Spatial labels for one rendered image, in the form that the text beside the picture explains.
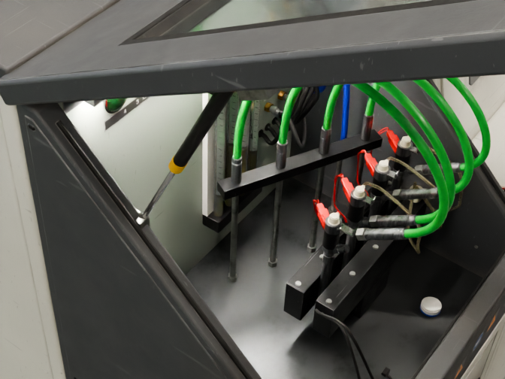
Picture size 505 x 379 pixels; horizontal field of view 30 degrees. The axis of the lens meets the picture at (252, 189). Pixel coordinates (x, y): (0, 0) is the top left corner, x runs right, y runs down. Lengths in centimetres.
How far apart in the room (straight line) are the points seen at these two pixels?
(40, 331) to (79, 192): 46
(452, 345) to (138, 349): 54
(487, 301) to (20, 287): 82
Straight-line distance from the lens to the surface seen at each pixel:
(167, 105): 151
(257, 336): 176
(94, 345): 158
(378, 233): 150
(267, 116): 182
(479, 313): 171
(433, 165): 135
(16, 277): 163
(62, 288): 152
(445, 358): 164
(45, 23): 133
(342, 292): 165
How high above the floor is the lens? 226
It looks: 45 degrees down
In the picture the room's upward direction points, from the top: 3 degrees clockwise
